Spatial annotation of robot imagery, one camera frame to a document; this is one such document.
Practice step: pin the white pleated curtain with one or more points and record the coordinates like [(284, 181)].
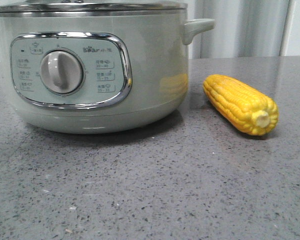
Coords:
[(228, 28)]

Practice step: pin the yellow corn cob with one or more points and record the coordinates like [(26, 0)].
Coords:
[(247, 109)]

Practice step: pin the glass pot lid steel rim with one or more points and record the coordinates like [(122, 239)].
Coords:
[(90, 5)]

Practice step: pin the light green electric cooking pot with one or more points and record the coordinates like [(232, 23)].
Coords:
[(88, 89)]

